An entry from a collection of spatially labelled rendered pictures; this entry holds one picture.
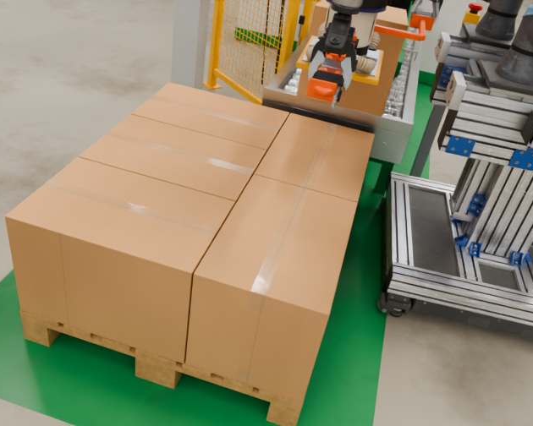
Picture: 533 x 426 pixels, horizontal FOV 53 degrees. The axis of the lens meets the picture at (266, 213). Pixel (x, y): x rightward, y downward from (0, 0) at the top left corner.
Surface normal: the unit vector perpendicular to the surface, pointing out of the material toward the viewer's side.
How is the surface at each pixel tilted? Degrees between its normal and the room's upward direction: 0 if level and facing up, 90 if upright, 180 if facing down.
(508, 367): 0
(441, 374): 0
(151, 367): 90
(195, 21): 90
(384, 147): 90
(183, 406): 0
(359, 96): 83
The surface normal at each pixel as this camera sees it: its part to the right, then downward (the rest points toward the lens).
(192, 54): -0.26, 0.53
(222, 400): 0.15, -0.80
